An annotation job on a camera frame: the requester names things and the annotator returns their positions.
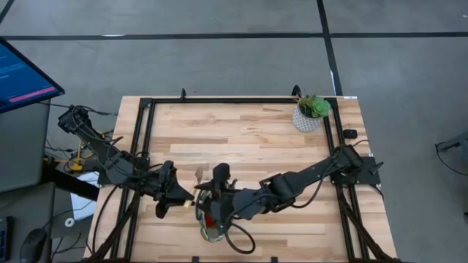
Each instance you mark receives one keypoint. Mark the computer monitor blue screen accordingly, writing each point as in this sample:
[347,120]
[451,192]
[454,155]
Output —
[22,80]

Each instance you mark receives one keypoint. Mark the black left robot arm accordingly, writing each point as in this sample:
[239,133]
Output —
[109,160]

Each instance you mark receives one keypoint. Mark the white paper sheets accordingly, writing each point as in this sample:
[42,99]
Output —
[82,204]

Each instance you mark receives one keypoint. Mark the black computer mouse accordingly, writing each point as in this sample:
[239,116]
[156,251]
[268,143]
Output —
[33,246]

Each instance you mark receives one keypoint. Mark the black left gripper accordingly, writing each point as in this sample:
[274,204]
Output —
[162,186]

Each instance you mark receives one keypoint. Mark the red fabric item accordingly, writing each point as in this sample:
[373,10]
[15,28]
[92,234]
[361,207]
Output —
[208,220]

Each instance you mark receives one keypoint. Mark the green beige gardening bag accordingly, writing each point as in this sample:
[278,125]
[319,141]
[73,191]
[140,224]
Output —
[210,235]

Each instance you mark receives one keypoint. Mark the succulent in white pot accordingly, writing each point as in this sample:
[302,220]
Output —
[305,122]

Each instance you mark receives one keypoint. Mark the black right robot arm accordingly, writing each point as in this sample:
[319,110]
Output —
[311,171]

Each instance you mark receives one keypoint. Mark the grey cabinet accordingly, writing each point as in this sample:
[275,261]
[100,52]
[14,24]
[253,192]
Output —
[22,146]

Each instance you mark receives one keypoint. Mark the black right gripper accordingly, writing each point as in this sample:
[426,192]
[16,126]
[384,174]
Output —
[234,204]

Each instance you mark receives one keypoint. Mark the small black box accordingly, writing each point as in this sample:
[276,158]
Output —
[350,133]

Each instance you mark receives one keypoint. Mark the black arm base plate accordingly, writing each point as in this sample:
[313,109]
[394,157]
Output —
[369,171]
[104,180]

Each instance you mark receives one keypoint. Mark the black metal table frame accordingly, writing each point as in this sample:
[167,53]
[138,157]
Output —
[237,100]

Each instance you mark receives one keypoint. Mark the white tape roll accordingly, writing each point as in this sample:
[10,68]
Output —
[66,222]

